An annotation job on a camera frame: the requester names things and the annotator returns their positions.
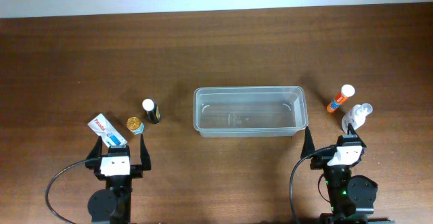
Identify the white pump bottle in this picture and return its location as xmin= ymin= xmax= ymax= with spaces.
xmin=342 ymin=103 xmax=373 ymax=133

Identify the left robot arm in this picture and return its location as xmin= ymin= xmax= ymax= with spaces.
xmin=85 ymin=135 xmax=152 ymax=224

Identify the orange tablet tube white cap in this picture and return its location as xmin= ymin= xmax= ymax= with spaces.
xmin=326 ymin=84 xmax=355 ymax=113

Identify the white Panadol box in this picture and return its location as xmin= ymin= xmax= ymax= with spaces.
xmin=87 ymin=114 xmax=127 ymax=148

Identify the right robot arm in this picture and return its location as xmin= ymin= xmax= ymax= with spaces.
xmin=300 ymin=127 xmax=378 ymax=223

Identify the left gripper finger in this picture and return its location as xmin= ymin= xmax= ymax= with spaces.
xmin=140 ymin=134 xmax=151 ymax=170
xmin=86 ymin=136 xmax=103 ymax=160

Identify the dark bottle white cap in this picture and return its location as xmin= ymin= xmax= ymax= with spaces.
xmin=142 ymin=98 xmax=161 ymax=124

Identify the gold lid small jar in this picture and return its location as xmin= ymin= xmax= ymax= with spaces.
xmin=127 ymin=117 xmax=145 ymax=135

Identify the clear plastic container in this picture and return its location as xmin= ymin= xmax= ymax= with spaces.
xmin=193 ymin=86 xmax=309 ymax=137

